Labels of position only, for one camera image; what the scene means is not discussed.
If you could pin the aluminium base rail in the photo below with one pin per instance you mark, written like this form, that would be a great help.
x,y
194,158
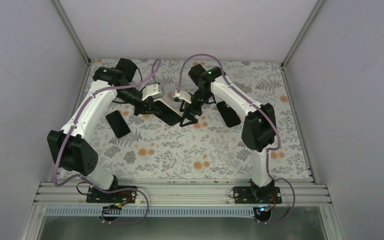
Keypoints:
x,y
199,193

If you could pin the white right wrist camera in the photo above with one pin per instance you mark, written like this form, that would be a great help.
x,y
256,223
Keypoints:
x,y
182,96

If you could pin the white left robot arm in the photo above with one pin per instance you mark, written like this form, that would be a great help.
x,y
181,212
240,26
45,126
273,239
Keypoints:
x,y
71,152

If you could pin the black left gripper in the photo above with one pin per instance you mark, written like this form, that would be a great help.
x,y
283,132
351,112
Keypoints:
x,y
148,104

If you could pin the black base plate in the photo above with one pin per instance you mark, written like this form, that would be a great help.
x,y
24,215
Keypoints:
x,y
128,195
253,195

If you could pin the grey slotted cable duct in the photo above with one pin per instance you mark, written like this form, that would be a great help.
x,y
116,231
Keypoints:
x,y
154,211

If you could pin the floral patterned table mat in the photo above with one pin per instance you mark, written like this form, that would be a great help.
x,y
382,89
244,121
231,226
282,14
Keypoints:
x,y
208,149

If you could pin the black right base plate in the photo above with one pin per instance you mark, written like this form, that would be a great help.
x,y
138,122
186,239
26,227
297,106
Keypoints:
x,y
253,195

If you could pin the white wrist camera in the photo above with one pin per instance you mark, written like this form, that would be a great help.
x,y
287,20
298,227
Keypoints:
x,y
154,90
182,96

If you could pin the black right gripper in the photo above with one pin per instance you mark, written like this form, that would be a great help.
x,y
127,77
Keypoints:
x,y
188,108

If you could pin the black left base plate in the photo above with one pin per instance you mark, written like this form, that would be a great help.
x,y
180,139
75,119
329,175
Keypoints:
x,y
128,195

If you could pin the black phone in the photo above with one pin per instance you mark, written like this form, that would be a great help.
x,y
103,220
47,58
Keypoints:
x,y
117,124

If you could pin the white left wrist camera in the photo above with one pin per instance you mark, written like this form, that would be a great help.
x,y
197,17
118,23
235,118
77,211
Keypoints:
x,y
154,90

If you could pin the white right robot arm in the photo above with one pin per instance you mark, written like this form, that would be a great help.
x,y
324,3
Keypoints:
x,y
258,120

